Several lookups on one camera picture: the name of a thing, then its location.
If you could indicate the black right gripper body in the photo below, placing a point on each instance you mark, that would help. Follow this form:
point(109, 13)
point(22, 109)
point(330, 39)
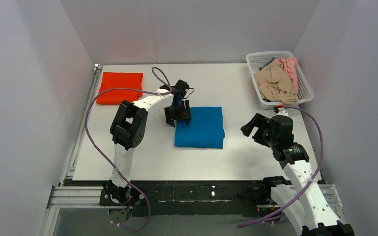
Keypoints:
point(260, 129)

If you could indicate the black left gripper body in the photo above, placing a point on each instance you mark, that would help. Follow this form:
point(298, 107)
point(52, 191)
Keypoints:
point(177, 111)

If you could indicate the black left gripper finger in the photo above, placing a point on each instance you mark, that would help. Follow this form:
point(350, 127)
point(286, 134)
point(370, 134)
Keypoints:
point(170, 119)
point(187, 112)

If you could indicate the blue t shirt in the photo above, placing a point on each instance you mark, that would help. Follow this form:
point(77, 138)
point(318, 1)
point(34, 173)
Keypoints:
point(205, 129)

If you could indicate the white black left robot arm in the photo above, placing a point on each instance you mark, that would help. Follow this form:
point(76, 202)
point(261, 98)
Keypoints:
point(128, 130)

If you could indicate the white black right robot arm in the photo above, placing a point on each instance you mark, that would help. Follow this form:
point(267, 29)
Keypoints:
point(303, 201)

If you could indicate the beige t shirt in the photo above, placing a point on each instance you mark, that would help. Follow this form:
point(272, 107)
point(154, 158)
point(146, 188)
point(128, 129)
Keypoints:
point(275, 85)

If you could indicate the white plastic laundry basket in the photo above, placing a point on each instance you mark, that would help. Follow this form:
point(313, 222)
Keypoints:
point(257, 60)

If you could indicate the pink t shirt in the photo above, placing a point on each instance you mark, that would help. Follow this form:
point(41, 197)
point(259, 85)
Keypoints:
point(289, 66)

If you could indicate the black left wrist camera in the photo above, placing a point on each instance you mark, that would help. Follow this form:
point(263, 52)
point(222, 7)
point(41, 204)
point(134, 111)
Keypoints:
point(181, 90)

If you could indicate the aluminium frame rail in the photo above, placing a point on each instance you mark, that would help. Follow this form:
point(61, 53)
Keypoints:
point(89, 197)

